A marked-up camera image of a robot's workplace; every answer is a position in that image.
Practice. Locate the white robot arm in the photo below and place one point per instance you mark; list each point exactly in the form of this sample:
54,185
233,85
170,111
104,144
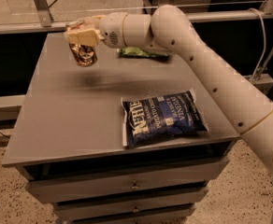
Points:
168,29

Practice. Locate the grey drawer cabinet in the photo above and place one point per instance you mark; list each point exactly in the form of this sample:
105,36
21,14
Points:
68,140

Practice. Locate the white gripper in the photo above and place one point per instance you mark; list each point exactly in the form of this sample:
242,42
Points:
110,28

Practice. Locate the green chip bag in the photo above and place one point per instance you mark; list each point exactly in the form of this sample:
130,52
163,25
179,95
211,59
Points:
134,52

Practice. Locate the blue Kettle chip bag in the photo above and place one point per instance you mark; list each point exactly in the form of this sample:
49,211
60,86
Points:
162,116

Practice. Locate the metal railing frame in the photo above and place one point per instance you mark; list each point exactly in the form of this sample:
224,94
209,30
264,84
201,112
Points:
36,16

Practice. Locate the orange soda can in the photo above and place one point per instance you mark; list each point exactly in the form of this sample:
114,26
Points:
84,55

